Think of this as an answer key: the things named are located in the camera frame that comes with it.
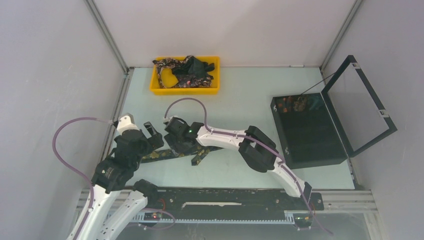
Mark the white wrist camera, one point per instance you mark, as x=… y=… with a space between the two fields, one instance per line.
x=124 y=123
x=167 y=119

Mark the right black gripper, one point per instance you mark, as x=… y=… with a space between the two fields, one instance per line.
x=175 y=147

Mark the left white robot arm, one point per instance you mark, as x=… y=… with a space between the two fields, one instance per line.
x=110 y=178

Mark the dark green tie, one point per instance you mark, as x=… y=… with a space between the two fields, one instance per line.
x=193 y=66

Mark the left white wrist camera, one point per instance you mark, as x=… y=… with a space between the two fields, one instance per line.
x=124 y=123

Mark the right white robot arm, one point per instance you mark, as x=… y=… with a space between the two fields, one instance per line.
x=256 y=148

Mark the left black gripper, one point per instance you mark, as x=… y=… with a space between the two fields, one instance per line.
x=156 y=140

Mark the navy gold floral tie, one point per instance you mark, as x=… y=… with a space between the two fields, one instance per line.
x=198 y=154

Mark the black box lid frame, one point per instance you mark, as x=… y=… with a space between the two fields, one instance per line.
x=358 y=114

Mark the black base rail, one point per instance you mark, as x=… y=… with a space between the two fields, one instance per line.
x=233 y=204

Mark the black pink floral tie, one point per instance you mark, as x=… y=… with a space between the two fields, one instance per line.
x=183 y=81

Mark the rolled ties in box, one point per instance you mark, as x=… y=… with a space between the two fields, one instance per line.
x=291 y=103

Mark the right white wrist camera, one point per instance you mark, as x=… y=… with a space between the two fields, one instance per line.
x=167 y=119

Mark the black storage box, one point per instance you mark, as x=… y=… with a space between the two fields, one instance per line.
x=308 y=138

